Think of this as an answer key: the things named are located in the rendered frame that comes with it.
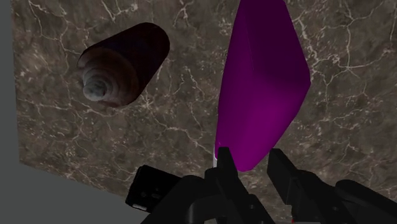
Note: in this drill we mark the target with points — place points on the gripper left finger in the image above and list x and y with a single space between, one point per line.
228 173

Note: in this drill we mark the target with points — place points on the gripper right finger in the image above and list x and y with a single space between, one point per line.
297 186

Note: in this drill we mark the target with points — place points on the purple angular block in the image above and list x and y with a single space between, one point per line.
263 93

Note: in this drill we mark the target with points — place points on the black remote control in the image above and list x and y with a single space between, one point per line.
149 189

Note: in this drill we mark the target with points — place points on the dark brown cup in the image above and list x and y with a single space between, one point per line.
130 59

